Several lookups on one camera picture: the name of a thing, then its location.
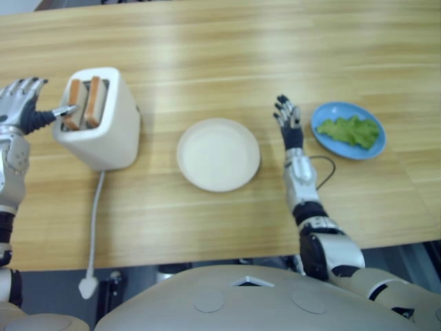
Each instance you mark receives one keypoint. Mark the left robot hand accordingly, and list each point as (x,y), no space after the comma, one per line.
(17,103)

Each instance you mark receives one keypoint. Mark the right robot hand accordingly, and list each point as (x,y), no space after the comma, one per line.
(291,127)

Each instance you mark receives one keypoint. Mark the bread slice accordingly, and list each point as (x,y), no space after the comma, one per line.
(76,107)
(95,103)

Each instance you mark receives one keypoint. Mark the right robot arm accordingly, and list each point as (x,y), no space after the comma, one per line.
(324,234)

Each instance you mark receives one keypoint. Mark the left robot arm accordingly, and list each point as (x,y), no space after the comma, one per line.
(10,193)

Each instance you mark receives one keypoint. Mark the blue round plate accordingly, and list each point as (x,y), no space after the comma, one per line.
(344,145)

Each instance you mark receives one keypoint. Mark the green lettuce leaf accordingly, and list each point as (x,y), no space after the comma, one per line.
(351,129)

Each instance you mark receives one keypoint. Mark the cream round plate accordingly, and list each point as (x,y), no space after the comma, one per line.
(218,155)

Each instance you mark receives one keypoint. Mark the cream toaster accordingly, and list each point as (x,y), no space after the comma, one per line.
(107,127)

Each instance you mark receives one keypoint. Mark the robot body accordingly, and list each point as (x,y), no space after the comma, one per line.
(255,300)

